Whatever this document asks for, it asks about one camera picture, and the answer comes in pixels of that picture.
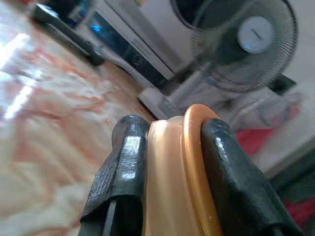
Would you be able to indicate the grey standing fan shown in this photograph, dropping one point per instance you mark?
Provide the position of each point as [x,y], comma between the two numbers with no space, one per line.
[256,34]

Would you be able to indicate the red cloth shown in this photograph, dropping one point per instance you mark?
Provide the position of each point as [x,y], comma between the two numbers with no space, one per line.
[253,142]

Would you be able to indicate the white washing machine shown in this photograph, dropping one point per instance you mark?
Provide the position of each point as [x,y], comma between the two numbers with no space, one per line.
[157,37]

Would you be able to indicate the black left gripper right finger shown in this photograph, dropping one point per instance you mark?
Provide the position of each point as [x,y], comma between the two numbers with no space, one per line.
[236,186]

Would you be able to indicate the black low stand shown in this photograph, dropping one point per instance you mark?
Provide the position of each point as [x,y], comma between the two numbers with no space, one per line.
[69,37]

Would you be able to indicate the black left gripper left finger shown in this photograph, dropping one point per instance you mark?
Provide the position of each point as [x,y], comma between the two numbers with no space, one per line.
[123,172]

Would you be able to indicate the round container with orange lid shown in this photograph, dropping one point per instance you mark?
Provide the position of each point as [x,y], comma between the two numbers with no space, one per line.
[172,184]

